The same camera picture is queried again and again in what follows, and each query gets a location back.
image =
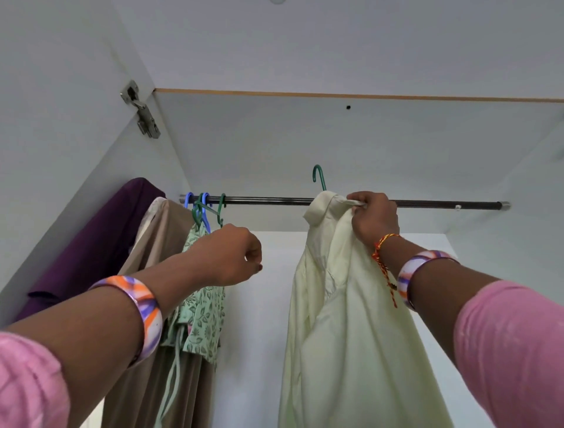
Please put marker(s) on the striped orange purple bangle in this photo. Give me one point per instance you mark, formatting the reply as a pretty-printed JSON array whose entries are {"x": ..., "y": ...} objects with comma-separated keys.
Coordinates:
[{"x": 145, "y": 304}]

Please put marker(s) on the dark metal wardrobe rod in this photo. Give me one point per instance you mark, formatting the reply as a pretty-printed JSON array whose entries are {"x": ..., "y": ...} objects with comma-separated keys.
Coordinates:
[{"x": 264, "y": 200}]

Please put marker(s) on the person's left hand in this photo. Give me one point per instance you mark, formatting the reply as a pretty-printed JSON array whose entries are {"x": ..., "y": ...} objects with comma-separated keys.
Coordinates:
[{"x": 225, "y": 256}]

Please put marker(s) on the blue plastic hanger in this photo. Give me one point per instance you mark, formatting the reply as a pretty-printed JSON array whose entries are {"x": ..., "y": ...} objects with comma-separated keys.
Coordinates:
[
  {"x": 204, "y": 212},
  {"x": 188, "y": 199}
]

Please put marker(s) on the mint patterned clothes item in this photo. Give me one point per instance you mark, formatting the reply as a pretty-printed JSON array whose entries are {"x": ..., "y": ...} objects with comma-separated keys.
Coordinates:
[{"x": 203, "y": 317}]

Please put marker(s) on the person's right hand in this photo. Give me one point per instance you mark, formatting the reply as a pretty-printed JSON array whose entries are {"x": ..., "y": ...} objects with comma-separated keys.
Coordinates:
[{"x": 375, "y": 216}]

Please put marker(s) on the striped white purple bangle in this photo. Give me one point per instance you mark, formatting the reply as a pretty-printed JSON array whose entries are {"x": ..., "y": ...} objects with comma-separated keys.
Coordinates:
[{"x": 414, "y": 264}]

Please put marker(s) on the beige garment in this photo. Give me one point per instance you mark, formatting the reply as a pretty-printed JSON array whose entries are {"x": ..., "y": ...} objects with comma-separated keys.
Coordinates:
[{"x": 132, "y": 397}]

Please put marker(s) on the yellow floral dress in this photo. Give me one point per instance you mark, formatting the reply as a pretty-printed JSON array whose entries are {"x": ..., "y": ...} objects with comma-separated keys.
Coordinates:
[{"x": 150, "y": 220}]

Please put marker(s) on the light yellow shirt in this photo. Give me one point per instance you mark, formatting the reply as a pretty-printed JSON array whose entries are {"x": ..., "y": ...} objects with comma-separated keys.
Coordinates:
[{"x": 352, "y": 353}]

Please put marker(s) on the purple tree-print t-shirt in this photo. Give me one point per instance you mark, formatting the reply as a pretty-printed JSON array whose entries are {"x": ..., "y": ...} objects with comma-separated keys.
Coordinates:
[{"x": 97, "y": 238}]

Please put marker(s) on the person's left forearm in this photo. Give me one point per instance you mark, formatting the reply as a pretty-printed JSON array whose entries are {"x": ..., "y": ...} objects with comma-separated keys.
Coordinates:
[{"x": 79, "y": 344}]

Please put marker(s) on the green plastic hanger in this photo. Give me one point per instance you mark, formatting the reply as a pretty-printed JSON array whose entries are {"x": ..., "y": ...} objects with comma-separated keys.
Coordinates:
[
  {"x": 220, "y": 207},
  {"x": 321, "y": 181},
  {"x": 196, "y": 214}
]

